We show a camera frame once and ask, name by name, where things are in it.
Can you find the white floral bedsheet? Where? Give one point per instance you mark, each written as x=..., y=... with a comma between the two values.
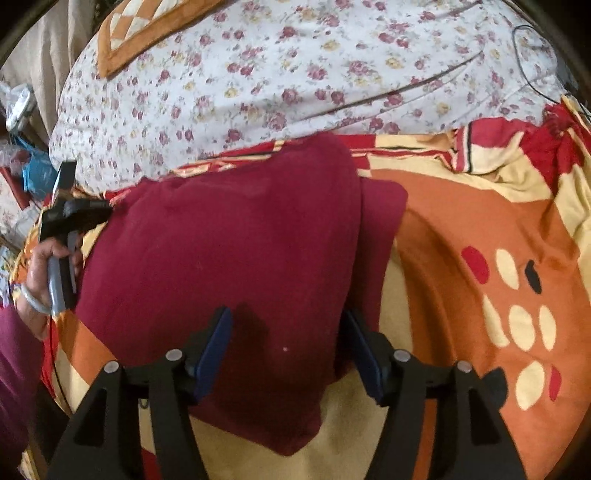
x=277, y=83

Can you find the person's left hand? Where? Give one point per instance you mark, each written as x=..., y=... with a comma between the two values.
x=39, y=272

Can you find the pale bangle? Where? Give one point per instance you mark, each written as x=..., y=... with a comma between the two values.
x=32, y=302

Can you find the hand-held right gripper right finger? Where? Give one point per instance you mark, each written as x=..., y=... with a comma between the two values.
x=364, y=355

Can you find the silvery white object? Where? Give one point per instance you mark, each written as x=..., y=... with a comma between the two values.
x=19, y=108

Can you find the blue plastic bag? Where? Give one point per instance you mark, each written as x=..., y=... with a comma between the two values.
x=39, y=168

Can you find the maroon knit garment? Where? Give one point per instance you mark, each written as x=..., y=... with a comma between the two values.
x=221, y=258

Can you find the orange red cream printed blanket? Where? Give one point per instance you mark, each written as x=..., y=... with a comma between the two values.
x=461, y=207

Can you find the orange white patchwork cushion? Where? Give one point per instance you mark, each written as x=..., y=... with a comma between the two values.
x=138, y=32

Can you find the person's left forearm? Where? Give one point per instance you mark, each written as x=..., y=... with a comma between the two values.
x=16, y=369

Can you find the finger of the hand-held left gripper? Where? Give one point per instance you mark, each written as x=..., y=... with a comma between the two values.
x=94, y=210

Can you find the beige curtain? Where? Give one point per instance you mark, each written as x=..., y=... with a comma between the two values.
x=51, y=50

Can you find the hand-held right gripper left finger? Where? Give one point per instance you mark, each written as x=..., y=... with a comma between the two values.
x=213, y=350

